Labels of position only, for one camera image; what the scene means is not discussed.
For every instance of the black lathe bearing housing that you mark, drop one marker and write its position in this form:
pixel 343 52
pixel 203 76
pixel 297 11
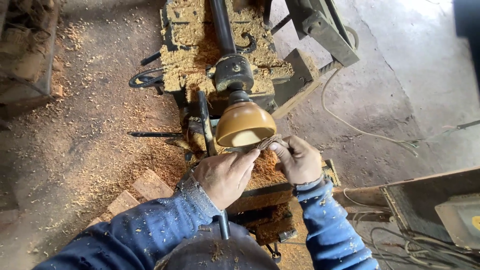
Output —
pixel 233 72

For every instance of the person's dark clothing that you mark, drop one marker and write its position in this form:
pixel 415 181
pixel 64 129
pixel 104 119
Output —
pixel 217 251

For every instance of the dark metal turning chisel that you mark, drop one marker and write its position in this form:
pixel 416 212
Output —
pixel 153 134

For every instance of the turned wooden bowl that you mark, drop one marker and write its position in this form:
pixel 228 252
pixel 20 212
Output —
pixel 242 120

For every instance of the sawdust-covered wood lathe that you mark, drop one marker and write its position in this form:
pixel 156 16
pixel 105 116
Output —
pixel 187 48

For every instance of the reddish brick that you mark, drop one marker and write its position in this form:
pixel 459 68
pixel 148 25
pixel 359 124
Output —
pixel 152 185
pixel 123 203

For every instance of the long steel tool rest bar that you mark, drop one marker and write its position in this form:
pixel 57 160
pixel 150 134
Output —
pixel 205 123

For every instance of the dark steel lathe shaft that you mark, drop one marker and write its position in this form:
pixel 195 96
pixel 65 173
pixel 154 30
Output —
pixel 222 26

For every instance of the dusty wooden block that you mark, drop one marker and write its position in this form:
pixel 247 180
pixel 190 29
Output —
pixel 296 84

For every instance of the heap of dusty scrap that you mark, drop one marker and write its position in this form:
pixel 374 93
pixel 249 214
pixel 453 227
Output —
pixel 24 52

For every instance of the person's left hand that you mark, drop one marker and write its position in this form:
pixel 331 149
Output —
pixel 221 176

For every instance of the person's right hand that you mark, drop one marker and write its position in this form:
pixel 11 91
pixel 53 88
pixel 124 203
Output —
pixel 302 163

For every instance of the brown sanding cloth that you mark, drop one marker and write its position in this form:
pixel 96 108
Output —
pixel 269 141

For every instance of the rusty metal box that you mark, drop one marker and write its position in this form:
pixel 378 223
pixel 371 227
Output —
pixel 427 202

